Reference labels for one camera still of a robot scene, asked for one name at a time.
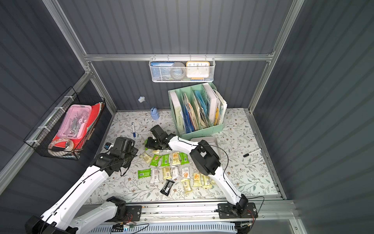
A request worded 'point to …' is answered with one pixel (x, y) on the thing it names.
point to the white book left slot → (177, 111)
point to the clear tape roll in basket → (70, 145)
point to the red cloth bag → (92, 118)
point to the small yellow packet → (156, 151)
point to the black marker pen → (252, 152)
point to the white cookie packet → (185, 172)
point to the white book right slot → (212, 98)
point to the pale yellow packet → (146, 157)
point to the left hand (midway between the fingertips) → (133, 150)
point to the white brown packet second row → (154, 178)
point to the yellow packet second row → (166, 173)
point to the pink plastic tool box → (76, 122)
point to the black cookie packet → (167, 187)
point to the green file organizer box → (196, 110)
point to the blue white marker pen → (134, 133)
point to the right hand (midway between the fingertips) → (148, 143)
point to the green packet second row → (142, 173)
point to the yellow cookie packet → (176, 161)
